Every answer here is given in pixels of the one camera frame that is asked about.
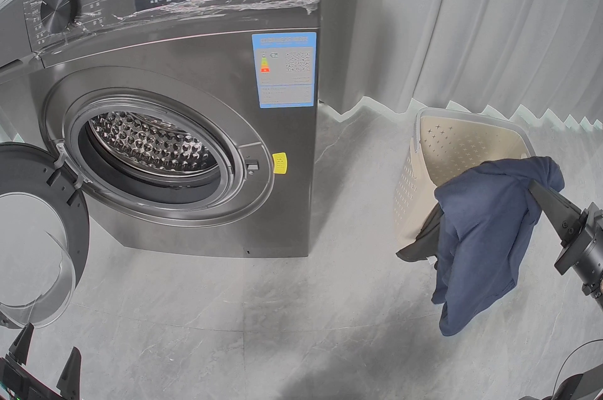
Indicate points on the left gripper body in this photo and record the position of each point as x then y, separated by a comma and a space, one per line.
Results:
19, 381

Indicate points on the dark blue garment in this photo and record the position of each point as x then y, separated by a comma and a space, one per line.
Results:
480, 238

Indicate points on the black garment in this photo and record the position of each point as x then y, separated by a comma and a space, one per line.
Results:
421, 245

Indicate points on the cream laundry basket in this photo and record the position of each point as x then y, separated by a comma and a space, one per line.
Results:
452, 148

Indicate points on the grey washing machine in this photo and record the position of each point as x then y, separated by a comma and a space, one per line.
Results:
198, 59

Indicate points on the washing machine door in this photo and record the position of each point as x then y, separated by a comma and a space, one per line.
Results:
70, 219

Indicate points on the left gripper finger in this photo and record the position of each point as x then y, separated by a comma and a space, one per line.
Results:
22, 348
71, 374

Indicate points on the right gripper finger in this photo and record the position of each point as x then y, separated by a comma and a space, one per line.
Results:
564, 229
558, 201

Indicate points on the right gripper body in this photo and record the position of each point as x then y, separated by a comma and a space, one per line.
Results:
586, 250

